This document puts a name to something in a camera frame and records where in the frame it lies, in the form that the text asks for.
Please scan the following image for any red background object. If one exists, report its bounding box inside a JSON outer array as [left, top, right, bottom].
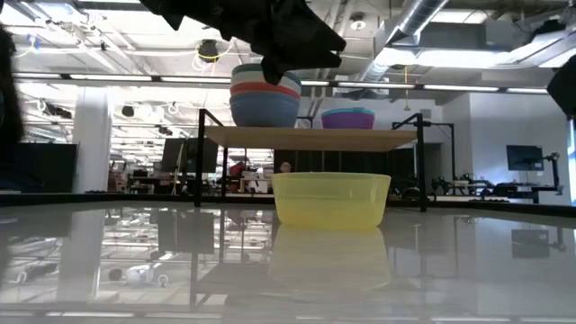
[[228, 161, 247, 193]]

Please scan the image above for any yellow translucent bowl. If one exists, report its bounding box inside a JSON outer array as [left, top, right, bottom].
[[270, 171, 392, 231]]

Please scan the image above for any blue bowl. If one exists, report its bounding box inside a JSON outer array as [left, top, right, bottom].
[[229, 91, 302, 129]]

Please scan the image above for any dark partition panel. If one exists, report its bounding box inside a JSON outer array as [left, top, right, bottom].
[[0, 142, 78, 194]]

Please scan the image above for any white pillar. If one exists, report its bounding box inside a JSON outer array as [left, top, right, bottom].
[[71, 86, 113, 194]]

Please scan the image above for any black wall monitor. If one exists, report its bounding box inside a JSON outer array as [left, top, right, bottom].
[[505, 144, 545, 173]]

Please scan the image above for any light cyan bowl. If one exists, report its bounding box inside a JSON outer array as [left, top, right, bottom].
[[320, 106, 376, 117]]

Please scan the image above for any black ceiling camera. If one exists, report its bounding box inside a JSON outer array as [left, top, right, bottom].
[[196, 39, 221, 64]]

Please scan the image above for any black-framed wooden shelf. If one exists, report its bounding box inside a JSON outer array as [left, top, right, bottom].
[[193, 107, 456, 213]]

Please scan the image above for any purple bowl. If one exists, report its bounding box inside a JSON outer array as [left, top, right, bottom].
[[319, 111, 376, 131]]

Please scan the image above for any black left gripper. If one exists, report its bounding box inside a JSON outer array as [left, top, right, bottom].
[[139, 0, 348, 86]]

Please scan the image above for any silver ceiling duct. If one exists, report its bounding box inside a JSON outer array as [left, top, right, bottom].
[[357, 0, 452, 83]]

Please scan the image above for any black desk monitor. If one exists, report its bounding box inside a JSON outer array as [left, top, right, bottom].
[[160, 136, 220, 175]]

